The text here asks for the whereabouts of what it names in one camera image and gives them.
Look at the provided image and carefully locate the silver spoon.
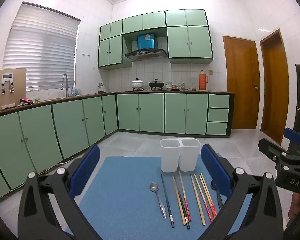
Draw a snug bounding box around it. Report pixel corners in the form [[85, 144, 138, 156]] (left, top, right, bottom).
[[149, 182, 167, 220]]

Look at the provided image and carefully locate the range hood with blue chimney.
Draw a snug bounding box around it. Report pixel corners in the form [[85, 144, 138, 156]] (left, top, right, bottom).
[[124, 33, 168, 62]]

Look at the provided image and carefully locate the white double utensil holder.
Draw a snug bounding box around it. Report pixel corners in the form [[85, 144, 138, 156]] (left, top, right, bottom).
[[160, 138, 201, 173]]

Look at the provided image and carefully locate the plain wooden chopstick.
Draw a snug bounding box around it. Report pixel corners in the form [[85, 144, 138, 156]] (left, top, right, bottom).
[[190, 175, 206, 226], [172, 175, 187, 225]]

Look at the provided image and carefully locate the metal kitchen faucet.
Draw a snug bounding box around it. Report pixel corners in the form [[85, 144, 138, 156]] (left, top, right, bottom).
[[60, 73, 69, 97]]

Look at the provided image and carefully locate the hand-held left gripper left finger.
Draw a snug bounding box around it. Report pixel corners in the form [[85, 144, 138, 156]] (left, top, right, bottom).
[[17, 144, 103, 240]]

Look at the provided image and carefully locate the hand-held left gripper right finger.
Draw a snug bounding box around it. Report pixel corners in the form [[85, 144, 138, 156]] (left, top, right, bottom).
[[199, 144, 290, 240]]

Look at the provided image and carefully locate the black wok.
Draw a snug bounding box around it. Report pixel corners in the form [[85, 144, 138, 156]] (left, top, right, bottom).
[[148, 79, 164, 90]]

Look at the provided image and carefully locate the white cooking pot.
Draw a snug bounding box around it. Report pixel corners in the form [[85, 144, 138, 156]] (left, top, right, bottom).
[[132, 78, 144, 91]]

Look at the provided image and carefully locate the dark metal spoon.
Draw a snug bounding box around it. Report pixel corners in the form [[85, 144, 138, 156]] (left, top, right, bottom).
[[210, 182, 223, 209]]

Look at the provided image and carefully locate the black chopstick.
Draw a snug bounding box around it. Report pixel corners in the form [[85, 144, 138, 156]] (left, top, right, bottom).
[[176, 187, 190, 230], [161, 174, 175, 228]]

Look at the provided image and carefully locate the white window blind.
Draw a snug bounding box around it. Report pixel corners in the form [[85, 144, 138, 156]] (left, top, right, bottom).
[[2, 2, 81, 92]]

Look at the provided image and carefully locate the orange thermos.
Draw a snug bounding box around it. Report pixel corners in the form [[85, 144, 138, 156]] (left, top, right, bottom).
[[199, 70, 208, 92]]

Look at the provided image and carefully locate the beige water purifier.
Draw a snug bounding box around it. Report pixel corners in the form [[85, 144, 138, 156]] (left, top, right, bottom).
[[0, 68, 27, 112]]

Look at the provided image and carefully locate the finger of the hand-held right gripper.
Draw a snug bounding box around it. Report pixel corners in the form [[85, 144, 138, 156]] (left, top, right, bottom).
[[283, 127, 300, 155], [258, 138, 296, 171]]

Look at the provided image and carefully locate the blue mat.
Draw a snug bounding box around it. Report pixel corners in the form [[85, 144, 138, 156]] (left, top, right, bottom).
[[64, 156, 254, 240]]

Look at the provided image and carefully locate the wooden door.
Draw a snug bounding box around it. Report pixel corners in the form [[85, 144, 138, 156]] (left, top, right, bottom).
[[222, 35, 261, 130], [259, 29, 290, 145]]

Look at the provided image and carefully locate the person's right hand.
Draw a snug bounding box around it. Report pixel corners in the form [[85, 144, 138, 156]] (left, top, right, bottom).
[[289, 192, 300, 221]]

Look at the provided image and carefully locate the green lower cabinet unit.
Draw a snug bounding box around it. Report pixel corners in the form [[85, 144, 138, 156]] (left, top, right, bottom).
[[0, 91, 235, 202]]

